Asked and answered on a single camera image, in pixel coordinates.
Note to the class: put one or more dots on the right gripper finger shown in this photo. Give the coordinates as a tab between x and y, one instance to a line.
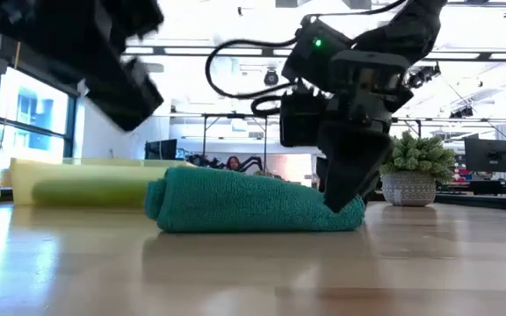
372	191
349	162

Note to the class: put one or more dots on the teal microfiber towel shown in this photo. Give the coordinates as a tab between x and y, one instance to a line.
244	202

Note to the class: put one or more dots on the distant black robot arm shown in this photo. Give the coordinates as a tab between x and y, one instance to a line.
253	163

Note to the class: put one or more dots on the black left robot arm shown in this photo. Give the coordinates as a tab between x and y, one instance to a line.
59	30

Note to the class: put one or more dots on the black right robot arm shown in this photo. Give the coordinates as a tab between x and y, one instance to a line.
323	57

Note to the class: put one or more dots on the yellow translucent plastic basket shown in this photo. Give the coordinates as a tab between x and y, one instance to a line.
81	171

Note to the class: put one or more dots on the potted artificial green plant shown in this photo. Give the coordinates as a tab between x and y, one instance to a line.
420	155

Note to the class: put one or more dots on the black computer monitor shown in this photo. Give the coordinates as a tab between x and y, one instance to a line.
490	155
161	150

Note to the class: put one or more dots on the long ceiling light bar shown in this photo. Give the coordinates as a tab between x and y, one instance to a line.
191	51

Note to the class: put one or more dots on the black ceiling track light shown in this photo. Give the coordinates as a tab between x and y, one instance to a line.
461	112

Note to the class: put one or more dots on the black ceiling spotlight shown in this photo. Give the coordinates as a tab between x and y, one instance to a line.
271	77

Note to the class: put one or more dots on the large glass window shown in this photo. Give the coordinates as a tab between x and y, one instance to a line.
24	131

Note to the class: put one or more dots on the person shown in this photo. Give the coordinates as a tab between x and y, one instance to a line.
233	163

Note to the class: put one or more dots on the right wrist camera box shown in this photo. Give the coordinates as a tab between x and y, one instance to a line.
301	120

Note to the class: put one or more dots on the black background rig frame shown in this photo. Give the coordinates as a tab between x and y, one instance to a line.
235	116

